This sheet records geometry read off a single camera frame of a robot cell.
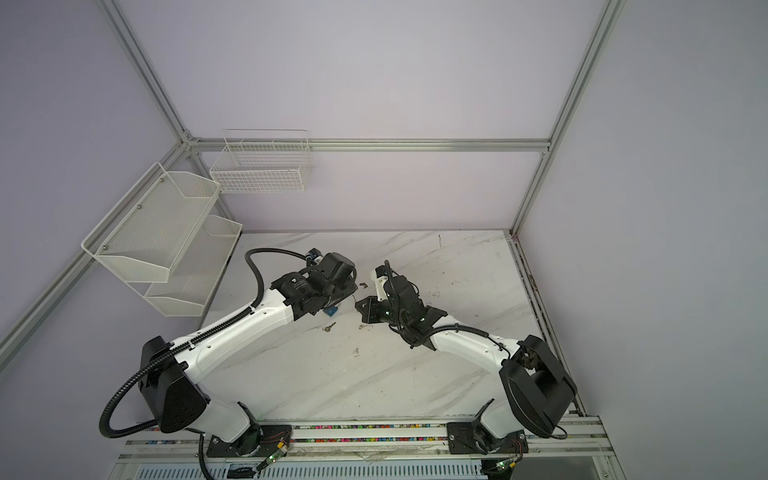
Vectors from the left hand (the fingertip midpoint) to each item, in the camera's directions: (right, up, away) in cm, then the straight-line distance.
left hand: (348, 284), depth 80 cm
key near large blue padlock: (-9, -15, +13) cm, 22 cm away
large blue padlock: (-7, -9, +8) cm, 14 cm away
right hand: (+1, -6, -1) cm, 6 cm away
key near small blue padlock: (+2, -15, +13) cm, 20 cm away
